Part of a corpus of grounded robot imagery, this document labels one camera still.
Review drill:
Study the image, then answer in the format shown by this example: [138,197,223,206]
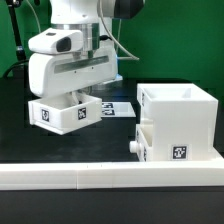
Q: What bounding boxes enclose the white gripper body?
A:
[29,46,118,98]

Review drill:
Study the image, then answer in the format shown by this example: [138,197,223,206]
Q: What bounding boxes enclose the white drawer box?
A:
[129,124,153,162]
[28,93,102,135]

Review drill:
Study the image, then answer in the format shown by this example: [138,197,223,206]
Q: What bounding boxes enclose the white front drawer box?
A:
[129,124,153,162]

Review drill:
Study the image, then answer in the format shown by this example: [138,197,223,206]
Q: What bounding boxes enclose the white drawer cabinet frame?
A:
[137,84,220,161]

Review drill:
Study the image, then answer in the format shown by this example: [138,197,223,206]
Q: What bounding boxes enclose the white marker tag plate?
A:
[102,102,135,117]

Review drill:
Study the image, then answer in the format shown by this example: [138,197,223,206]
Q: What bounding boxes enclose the white L-shaped fence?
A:
[0,160,224,190]

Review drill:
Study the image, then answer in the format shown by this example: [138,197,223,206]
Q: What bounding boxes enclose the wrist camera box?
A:
[28,28,84,55]

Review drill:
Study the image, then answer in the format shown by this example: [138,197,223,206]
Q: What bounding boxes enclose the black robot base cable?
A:
[2,59,31,79]

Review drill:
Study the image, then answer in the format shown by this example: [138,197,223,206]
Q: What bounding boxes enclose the white hanging cable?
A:
[25,0,43,34]

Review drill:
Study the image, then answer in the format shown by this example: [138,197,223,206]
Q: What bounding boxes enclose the black camera stand pole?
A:
[3,0,29,79]

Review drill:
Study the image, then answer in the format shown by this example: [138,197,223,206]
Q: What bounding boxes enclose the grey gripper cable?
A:
[98,0,140,62]

